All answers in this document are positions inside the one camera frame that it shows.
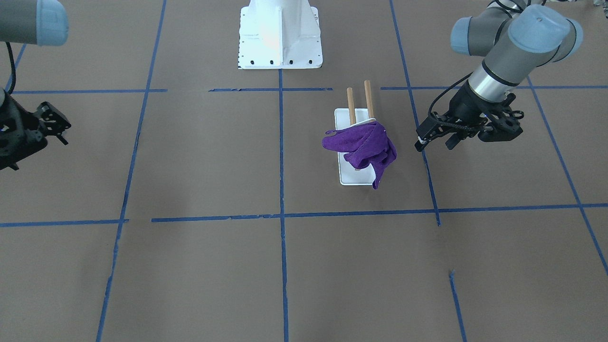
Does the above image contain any black cable, image left arm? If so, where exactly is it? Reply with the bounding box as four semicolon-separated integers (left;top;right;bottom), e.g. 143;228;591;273
4;42;17;95

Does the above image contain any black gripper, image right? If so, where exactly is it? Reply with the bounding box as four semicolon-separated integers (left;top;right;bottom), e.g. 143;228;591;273
415;81;525;152

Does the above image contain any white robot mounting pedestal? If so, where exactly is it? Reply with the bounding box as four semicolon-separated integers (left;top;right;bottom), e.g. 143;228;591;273
237;0;323;70

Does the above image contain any wooden rack rod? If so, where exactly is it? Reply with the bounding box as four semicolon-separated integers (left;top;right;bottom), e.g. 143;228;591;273
347;87;357;137
363;80;376;120

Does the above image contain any black cable, image arm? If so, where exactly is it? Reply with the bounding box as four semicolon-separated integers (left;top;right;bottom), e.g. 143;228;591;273
427;71;475;125
4;42;17;95

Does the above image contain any black cable, image right arm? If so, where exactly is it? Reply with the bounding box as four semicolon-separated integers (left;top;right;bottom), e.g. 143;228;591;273
427;71;475;125

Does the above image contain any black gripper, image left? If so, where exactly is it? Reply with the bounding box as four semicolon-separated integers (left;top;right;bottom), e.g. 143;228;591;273
0;93;72;171

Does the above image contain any purple cloth towel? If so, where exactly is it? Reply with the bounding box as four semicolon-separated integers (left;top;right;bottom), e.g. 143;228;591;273
321;121;397;189

